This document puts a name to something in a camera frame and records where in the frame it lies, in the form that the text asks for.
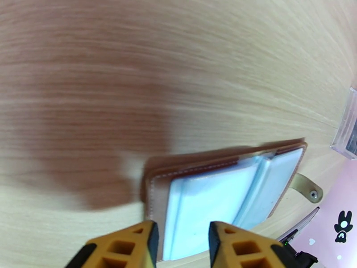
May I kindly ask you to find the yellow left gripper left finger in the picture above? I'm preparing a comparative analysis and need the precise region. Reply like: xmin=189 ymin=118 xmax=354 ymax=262
xmin=65 ymin=219 xmax=159 ymax=268

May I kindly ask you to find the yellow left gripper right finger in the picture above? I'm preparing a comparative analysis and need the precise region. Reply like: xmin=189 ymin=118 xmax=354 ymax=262
xmin=209 ymin=221 xmax=284 ymax=268

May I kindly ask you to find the dark credit card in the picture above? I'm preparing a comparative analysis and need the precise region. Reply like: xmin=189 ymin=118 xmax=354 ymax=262
xmin=278 ymin=207 xmax=320 ymax=240

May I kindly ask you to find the brown leather card holder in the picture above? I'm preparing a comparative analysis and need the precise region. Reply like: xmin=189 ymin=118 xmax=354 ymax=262
xmin=143 ymin=138 xmax=324 ymax=262

